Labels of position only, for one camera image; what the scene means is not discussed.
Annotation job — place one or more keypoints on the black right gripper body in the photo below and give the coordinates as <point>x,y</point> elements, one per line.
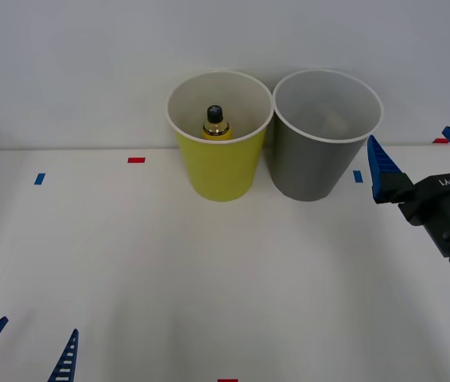
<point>447,207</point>

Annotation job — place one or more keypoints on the grey plastic waste bin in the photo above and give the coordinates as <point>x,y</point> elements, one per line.
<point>312,167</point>

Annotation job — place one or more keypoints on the yellow-green plastic waste bin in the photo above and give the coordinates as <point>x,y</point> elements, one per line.
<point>221,167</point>

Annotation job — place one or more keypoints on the small bottle with yellow label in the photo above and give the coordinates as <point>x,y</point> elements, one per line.
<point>216,126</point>

